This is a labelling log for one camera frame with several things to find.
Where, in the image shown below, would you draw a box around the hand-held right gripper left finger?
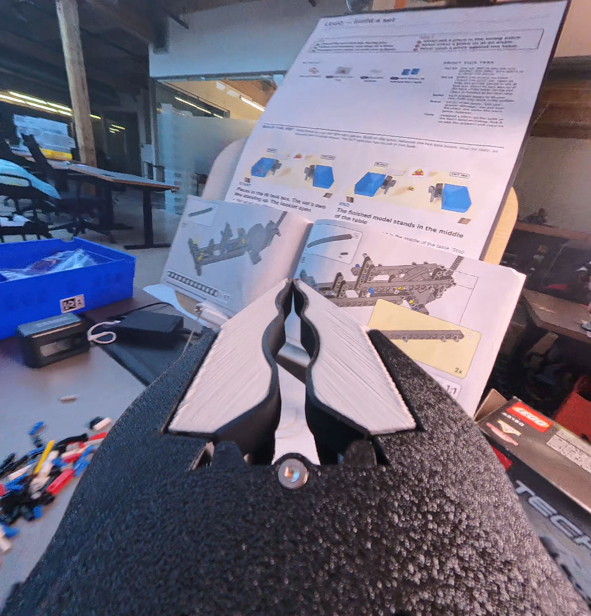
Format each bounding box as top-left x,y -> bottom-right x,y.
167,279 -> 294,465

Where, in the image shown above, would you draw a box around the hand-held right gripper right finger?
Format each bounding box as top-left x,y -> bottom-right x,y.
293,280 -> 418,464

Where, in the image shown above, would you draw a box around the grey desk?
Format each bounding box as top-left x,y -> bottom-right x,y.
0,289 -> 219,597

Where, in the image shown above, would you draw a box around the black power brick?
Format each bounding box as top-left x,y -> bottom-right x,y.
115,310 -> 185,347

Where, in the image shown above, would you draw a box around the black flat case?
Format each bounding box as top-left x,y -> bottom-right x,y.
84,298 -> 214,386

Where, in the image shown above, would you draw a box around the open instruction booklet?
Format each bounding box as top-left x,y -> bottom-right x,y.
161,195 -> 526,419

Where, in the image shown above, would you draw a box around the black adapter box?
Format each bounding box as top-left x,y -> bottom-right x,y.
16,314 -> 91,369

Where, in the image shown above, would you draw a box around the toy truck set box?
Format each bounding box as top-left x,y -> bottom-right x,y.
474,390 -> 591,616

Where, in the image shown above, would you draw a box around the blue plastic bin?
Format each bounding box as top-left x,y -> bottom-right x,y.
0,238 -> 135,345

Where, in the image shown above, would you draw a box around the pile of assorted small bricks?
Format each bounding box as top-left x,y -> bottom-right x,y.
0,416 -> 113,597

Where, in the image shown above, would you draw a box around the wooden table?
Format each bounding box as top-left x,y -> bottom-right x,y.
514,221 -> 591,246
67,164 -> 181,251
519,289 -> 591,347

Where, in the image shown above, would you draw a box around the clear plastic bags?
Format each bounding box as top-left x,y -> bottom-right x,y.
0,249 -> 101,282

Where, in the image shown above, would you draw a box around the red plastic crate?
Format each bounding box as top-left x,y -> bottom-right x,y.
553,375 -> 591,448

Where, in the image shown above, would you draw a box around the printed instruction sheet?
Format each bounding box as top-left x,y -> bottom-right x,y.
226,0 -> 570,263

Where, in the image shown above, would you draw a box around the white cord loop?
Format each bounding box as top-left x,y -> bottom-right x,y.
86,320 -> 120,345

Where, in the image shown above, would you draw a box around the wooden post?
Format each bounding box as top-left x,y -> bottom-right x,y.
55,0 -> 98,167

